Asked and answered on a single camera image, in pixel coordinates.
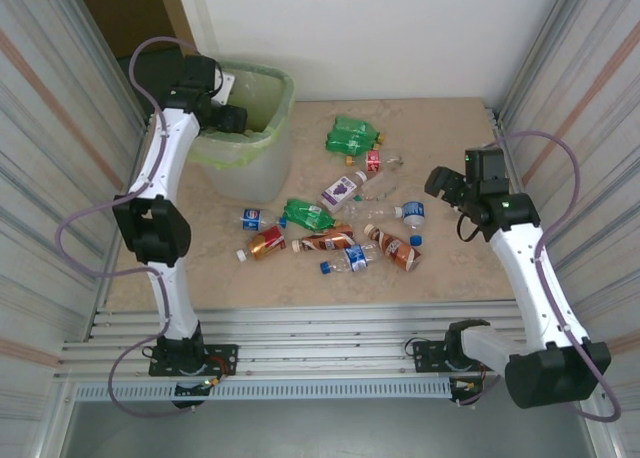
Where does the crushed green plastic bottle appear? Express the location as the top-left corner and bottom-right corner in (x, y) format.
(281, 197), (339, 232)

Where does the brown wooden door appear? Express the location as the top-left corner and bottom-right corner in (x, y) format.
(72, 0), (204, 72)

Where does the aluminium rail frame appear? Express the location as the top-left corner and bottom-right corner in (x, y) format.
(52, 301), (596, 384)

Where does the grape juice bottle purple label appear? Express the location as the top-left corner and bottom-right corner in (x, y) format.
(318, 170), (369, 214)

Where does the thin black cable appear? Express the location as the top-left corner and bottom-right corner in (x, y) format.
(456, 211), (485, 244)

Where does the translucent plastic waste bin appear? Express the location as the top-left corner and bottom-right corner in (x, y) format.
(187, 57), (296, 204)

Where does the clear bottle green cap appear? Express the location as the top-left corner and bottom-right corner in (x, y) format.
(353, 170), (401, 203)

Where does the red gold label bottle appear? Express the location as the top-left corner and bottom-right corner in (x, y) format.
(235, 225), (287, 263)

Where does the brown coffee drink bottle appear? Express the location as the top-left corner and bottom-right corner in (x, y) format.
(291, 226), (357, 255)
(363, 222), (423, 274)

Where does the green plastic bin liner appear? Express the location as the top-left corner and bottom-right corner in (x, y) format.
(187, 57), (296, 169)

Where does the blue label water bottle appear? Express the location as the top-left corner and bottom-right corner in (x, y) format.
(401, 200), (428, 230)
(318, 241), (384, 275)

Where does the clear bottle red label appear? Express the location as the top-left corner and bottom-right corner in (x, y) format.
(344, 147), (405, 174)

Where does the green soda bottle yellow cap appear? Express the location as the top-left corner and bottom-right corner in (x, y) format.
(332, 115), (389, 145)
(324, 130), (376, 158)

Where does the grey slotted cable duct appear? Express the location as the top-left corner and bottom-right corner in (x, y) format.
(73, 380), (454, 403)

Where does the clear bottle white cap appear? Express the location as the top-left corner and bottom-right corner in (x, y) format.
(342, 200), (405, 229)

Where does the Pepsi bottle blue label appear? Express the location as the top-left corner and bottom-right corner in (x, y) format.
(241, 206), (290, 231)

